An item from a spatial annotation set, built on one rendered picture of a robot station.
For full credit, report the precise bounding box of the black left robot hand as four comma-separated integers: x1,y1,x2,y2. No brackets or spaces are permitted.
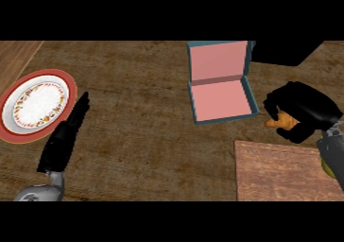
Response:
35,91,91,174

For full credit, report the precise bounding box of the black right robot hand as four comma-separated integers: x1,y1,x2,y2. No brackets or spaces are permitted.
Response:
262,80,344,145

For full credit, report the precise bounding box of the golden brown croissant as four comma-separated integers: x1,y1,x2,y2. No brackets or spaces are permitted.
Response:
263,110,302,131

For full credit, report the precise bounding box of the open teal and pink box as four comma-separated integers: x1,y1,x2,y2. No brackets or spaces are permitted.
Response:
185,41,259,126

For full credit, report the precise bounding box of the brown wooden cutting board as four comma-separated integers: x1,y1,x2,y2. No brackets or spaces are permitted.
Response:
233,140,344,202

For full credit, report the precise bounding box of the white floral rimmed plate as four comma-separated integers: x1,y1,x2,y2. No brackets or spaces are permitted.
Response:
0,75,69,136

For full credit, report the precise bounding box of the round red placemat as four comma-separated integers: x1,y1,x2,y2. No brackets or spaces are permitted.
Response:
0,68,78,145

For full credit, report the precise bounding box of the black appliance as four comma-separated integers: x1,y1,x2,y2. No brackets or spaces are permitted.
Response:
250,41,325,67

